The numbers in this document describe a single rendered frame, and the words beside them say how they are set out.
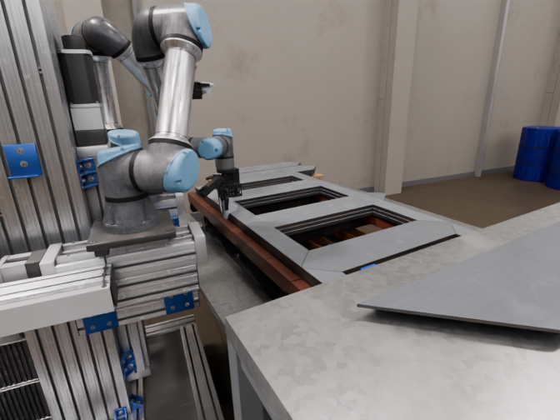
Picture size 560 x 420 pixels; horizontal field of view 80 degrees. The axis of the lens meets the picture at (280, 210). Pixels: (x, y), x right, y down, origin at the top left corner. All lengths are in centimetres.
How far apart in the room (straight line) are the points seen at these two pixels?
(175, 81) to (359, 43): 400
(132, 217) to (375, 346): 72
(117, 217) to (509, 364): 90
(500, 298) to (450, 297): 8
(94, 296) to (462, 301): 80
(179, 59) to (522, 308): 94
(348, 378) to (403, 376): 7
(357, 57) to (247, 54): 148
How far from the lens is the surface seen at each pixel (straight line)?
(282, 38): 434
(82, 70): 124
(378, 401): 46
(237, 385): 63
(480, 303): 62
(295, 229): 147
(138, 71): 154
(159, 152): 92
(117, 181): 99
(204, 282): 142
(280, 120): 428
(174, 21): 108
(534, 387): 54
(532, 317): 63
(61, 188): 120
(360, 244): 127
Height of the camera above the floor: 139
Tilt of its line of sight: 19 degrees down
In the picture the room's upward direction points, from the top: 2 degrees counter-clockwise
